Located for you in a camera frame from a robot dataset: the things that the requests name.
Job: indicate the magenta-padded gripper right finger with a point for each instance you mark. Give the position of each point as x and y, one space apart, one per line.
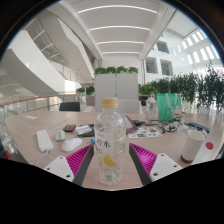
146 159

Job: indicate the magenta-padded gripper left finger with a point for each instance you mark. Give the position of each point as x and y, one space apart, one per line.
78 160

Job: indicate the clear lemon drink bottle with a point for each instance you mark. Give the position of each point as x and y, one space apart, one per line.
110 133

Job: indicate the white computer mouse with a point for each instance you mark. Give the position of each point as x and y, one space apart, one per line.
71 144

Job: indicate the colourful sticker sheet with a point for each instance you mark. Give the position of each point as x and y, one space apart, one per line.
145 132

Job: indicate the small black orange box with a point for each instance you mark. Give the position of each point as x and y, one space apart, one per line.
69 128

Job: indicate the small black pouch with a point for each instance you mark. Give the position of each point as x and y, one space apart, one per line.
138 122

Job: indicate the brown covered tablet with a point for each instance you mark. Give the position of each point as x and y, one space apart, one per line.
130 124

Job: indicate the white power strip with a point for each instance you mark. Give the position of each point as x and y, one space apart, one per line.
44 140

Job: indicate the white mug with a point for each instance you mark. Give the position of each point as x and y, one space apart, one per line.
192 145

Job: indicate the black office chair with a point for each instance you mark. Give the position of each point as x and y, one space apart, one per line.
69 106

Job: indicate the green tote bag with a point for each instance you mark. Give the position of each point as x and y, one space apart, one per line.
168 106

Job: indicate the dark blue keyboard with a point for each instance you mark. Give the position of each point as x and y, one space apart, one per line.
198 127

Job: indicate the small planter with green plants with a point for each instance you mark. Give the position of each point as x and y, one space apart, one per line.
89 90

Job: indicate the white planter cabinet with plants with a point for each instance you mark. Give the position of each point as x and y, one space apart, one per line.
115 85

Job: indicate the row of green potted plants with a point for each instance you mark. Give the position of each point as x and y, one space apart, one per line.
186 88

